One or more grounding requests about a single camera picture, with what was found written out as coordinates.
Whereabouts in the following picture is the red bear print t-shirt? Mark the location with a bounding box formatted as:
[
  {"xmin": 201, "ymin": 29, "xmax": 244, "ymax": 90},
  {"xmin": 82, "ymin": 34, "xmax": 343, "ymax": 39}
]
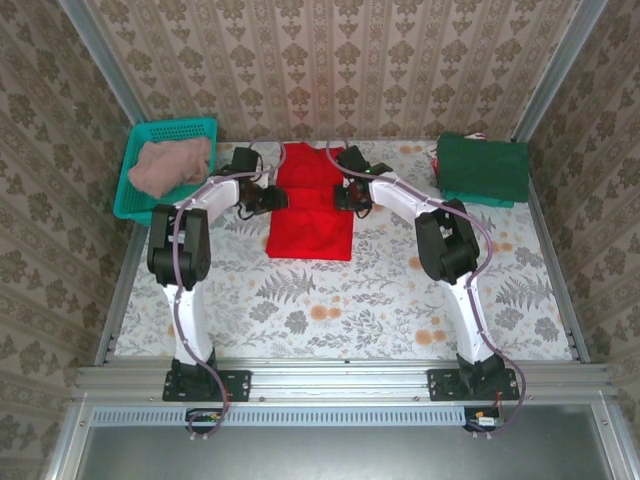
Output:
[{"xmin": 264, "ymin": 142, "xmax": 354, "ymax": 262}]

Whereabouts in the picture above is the dark green t-shirt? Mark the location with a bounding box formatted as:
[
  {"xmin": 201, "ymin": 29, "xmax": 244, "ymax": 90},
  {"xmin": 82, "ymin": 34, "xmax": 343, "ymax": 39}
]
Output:
[{"xmin": 435, "ymin": 131, "xmax": 531, "ymax": 204}]

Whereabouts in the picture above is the teal t-shirt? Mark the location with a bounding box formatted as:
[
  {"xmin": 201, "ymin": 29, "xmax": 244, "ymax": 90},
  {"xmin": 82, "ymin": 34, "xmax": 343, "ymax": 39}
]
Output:
[{"xmin": 442, "ymin": 187, "xmax": 515, "ymax": 210}]

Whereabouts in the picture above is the teal plastic basket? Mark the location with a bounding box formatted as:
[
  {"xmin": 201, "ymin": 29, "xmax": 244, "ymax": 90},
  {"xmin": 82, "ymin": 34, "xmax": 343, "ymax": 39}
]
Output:
[{"xmin": 113, "ymin": 117, "xmax": 221, "ymax": 227}]

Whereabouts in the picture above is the floral tablecloth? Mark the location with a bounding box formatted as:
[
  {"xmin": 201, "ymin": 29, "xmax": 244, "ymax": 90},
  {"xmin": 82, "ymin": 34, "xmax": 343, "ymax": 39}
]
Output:
[{"xmin": 114, "ymin": 139, "xmax": 574, "ymax": 361}]

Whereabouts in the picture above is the beige t-shirt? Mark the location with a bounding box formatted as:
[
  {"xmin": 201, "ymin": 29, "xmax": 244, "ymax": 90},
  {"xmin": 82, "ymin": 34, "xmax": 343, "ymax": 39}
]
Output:
[{"xmin": 127, "ymin": 137, "xmax": 212, "ymax": 199}]

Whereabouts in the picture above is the small electronics board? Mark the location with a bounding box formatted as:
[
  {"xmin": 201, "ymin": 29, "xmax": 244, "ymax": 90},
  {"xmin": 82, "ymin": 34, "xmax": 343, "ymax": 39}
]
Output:
[
  {"xmin": 463, "ymin": 407, "xmax": 504, "ymax": 432},
  {"xmin": 185, "ymin": 407, "xmax": 226, "ymax": 435}
]

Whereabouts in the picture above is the grey metal panel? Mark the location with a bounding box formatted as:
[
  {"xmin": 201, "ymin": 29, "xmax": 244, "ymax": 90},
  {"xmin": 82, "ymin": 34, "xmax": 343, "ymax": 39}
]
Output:
[{"xmin": 74, "ymin": 424, "xmax": 619, "ymax": 480}]

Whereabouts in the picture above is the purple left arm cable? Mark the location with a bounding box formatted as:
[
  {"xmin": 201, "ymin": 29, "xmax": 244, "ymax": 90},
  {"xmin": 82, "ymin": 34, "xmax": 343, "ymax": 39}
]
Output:
[{"xmin": 169, "ymin": 138, "xmax": 289, "ymax": 444}]

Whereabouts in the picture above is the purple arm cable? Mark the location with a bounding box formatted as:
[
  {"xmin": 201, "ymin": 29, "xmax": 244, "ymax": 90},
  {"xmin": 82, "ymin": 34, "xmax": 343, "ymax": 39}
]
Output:
[
  {"xmin": 325, "ymin": 139, "xmax": 527, "ymax": 441},
  {"xmin": 169, "ymin": 138, "xmax": 289, "ymax": 444}
]

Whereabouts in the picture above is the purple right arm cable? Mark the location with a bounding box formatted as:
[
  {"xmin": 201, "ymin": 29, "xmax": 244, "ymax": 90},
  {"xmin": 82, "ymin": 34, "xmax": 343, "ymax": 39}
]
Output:
[{"xmin": 325, "ymin": 139, "xmax": 527, "ymax": 441}]

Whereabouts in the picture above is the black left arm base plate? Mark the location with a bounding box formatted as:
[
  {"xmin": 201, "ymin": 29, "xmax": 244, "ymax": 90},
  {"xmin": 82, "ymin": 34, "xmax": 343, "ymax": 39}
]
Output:
[{"xmin": 162, "ymin": 368, "xmax": 251, "ymax": 402}]

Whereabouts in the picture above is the aluminium mounting rail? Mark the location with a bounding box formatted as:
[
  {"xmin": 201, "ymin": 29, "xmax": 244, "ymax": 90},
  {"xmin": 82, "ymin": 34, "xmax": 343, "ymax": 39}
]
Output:
[{"xmin": 74, "ymin": 357, "xmax": 609, "ymax": 401}]

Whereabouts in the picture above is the aluminium table side rail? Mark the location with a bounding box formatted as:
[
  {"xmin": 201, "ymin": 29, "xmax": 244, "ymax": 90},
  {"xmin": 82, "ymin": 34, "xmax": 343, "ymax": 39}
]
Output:
[
  {"xmin": 94, "ymin": 219, "xmax": 146, "ymax": 366},
  {"xmin": 527, "ymin": 184, "xmax": 591, "ymax": 364}
]

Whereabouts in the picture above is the aluminium frame post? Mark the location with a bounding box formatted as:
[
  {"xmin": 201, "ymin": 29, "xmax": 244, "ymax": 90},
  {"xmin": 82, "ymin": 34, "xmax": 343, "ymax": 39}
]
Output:
[
  {"xmin": 512, "ymin": 0, "xmax": 609, "ymax": 144},
  {"xmin": 59, "ymin": 0, "xmax": 149, "ymax": 126}
]

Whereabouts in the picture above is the grey slotted cable duct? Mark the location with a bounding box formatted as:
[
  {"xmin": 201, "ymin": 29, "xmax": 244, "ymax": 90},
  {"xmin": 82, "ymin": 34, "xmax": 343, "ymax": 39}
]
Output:
[{"xmin": 92, "ymin": 405, "xmax": 466, "ymax": 427}]

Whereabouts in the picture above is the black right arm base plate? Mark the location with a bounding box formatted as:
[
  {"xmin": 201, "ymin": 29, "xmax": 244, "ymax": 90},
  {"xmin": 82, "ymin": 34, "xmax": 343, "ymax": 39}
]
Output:
[{"xmin": 427, "ymin": 368, "xmax": 521, "ymax": 402}]

